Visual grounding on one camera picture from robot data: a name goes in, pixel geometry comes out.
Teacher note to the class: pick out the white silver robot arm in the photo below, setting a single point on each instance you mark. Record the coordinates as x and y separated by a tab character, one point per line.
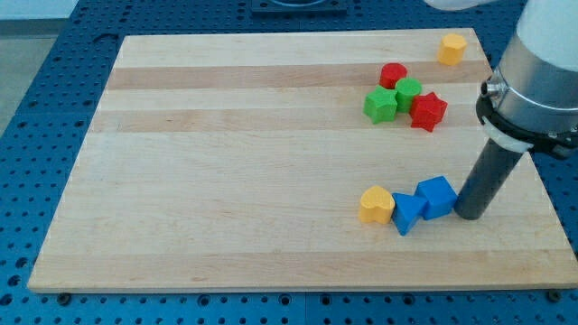
529	104

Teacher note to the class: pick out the light wooden board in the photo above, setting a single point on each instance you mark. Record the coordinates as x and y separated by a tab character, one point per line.
235	163

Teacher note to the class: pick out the yellow hexagon block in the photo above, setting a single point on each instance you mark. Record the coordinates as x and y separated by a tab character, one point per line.
452	48

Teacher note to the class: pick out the yellow heart block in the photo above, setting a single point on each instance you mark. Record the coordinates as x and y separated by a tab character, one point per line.
376	205

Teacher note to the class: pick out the green star block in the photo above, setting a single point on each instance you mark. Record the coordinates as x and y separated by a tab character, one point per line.
380	105

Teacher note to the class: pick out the blue triangle block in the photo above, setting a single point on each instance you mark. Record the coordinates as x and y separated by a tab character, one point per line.
407	211

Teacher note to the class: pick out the red cylinder block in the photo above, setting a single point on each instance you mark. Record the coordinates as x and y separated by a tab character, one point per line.
390	74

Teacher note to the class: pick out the green cylinder block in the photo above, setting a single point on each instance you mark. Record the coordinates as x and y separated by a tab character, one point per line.
406	90

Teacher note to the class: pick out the red star block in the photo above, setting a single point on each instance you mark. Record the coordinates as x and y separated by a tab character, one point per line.
427	111

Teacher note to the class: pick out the blue cube block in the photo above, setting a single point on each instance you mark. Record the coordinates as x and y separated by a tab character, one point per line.
439	195

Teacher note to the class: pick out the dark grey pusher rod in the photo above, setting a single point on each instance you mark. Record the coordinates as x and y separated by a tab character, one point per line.
492	168

